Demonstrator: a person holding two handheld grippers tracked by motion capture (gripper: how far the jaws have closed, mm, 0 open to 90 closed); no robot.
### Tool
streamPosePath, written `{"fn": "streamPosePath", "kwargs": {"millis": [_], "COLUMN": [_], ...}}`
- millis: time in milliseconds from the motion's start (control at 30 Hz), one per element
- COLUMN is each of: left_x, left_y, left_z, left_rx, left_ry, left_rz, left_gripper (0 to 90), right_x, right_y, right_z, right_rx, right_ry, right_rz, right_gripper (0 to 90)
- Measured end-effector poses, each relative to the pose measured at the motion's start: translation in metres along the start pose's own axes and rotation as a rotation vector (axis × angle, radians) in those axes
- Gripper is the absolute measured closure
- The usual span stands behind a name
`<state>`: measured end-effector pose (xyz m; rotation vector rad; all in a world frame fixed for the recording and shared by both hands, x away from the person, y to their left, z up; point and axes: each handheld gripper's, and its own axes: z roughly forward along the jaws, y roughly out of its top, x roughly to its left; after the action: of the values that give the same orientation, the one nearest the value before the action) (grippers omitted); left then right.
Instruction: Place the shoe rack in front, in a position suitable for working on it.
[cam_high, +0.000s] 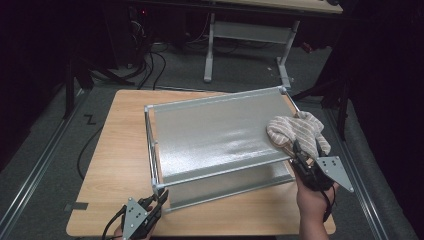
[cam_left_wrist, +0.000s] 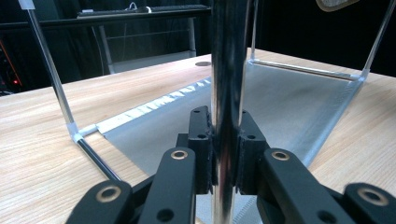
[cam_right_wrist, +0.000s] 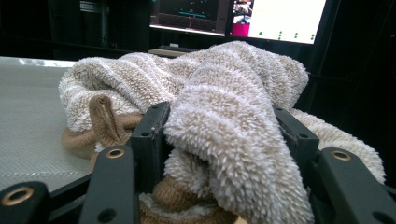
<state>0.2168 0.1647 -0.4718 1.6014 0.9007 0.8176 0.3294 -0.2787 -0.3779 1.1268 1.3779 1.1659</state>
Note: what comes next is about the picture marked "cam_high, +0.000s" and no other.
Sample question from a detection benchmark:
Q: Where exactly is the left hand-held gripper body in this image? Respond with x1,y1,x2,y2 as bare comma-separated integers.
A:
119,197,162,240

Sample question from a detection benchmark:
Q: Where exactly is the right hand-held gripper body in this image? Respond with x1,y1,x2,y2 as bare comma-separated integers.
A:
292,155,355,194

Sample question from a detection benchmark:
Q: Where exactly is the beige striped towel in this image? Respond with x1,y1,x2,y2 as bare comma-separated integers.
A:
265,110,332,161

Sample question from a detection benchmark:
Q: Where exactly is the grey two-tier shelf rack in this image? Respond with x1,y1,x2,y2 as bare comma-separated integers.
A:
143,85,303,214

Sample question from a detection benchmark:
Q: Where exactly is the person's left hand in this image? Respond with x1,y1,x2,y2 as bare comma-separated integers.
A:
113,224,157,240

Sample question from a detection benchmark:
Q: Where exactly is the black metal stand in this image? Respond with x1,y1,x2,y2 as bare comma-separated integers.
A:
291,66,351,141
63,56,134,120

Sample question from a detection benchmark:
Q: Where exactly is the grey tape piece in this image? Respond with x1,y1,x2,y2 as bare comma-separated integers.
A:
63,201,88,213

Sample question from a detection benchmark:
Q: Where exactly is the wooden desk with white legs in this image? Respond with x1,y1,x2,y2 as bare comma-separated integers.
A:
199,0,344,90

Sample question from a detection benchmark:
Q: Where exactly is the dark computer tower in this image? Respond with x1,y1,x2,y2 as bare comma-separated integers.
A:
128,5,154,66

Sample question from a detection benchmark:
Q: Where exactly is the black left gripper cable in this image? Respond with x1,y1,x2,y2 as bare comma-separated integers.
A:
101,204,128,240

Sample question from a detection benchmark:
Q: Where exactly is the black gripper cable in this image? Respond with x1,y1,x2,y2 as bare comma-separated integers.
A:
319,186,337,224
101,204,128,240

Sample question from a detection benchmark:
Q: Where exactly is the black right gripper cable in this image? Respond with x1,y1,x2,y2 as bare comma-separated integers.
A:
319,186,337,224

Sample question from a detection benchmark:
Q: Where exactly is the metal floor rail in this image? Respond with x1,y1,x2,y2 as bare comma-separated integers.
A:
0,96,86,234
324,108,389,240

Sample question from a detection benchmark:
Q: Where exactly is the black floor cable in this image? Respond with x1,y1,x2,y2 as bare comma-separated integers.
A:
77,126,104,181

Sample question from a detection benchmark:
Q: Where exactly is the black cable bundle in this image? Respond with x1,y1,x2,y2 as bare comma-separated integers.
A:
134,40,169,91

